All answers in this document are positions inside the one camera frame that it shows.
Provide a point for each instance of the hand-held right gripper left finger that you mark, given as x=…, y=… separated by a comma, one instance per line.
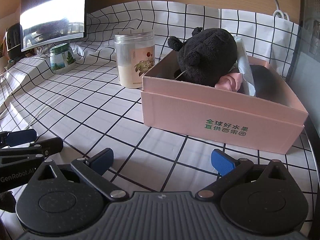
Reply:
x=102, y=158

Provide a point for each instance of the person's left hand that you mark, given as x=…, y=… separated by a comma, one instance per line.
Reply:
x=7, y=201

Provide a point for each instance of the curved computer monitor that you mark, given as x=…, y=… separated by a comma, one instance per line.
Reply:
x=53, y=15

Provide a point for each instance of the pink cloth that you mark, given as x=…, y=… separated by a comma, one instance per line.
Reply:
x=228, y=81

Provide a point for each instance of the pale blue wet wipes pack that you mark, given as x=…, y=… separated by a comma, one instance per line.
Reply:
x=246, y=62

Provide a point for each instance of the dark glossy panel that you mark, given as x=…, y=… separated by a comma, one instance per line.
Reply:
x=306, y=35

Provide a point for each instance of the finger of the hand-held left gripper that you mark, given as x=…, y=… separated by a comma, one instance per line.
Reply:
x=50, y=146
x=21, y=136

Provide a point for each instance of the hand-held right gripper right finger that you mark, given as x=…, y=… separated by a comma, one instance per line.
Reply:
x=222, y=163

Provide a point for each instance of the black round speaker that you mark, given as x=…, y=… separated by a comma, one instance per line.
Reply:
x=13, y=41

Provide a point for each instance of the black plush toy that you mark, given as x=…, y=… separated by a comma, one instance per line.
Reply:
x=205, y=55

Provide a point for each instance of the white black grid tablecloth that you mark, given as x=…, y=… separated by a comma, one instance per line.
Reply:
x=100, y=110

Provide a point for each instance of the green lid glass jar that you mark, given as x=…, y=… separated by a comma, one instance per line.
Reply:
x=62, y=58

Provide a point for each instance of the clear plastic powder jar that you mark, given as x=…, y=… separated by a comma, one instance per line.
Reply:
x=131, y=62

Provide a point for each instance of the pink cardboard box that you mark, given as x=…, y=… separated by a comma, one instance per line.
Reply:
x=200, y=115

